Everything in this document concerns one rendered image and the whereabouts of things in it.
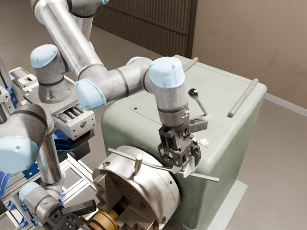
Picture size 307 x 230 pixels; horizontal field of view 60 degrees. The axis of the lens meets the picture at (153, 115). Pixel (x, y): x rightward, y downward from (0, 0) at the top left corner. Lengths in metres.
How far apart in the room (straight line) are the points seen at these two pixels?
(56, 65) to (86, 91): 0.63
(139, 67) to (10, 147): 0.39
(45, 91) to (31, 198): 0.49
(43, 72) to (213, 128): 0.74
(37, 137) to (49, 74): 0.47
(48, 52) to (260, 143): 2.17
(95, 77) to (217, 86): 0.69
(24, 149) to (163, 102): 0.39
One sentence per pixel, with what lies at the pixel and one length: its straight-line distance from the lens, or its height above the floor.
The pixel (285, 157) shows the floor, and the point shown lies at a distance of 2.79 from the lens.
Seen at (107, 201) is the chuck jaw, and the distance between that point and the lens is 0.93.
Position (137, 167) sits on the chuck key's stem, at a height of 1.28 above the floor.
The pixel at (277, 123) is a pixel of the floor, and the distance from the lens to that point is 3.10.
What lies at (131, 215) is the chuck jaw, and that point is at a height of 1.10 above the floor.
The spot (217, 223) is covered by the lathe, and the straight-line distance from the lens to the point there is 1.59.
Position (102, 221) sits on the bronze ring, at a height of 1.12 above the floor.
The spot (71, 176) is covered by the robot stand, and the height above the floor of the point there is 0.21.
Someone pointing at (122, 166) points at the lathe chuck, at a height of 1.24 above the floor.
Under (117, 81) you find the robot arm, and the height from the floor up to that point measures 1.58.
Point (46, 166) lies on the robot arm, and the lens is 1.07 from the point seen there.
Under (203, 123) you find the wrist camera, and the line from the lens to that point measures 0.74.
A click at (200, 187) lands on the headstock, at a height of 1.16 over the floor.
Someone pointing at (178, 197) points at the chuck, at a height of 1.11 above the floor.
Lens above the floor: 1.93
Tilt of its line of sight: 41 degrees down
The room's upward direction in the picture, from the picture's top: straight up
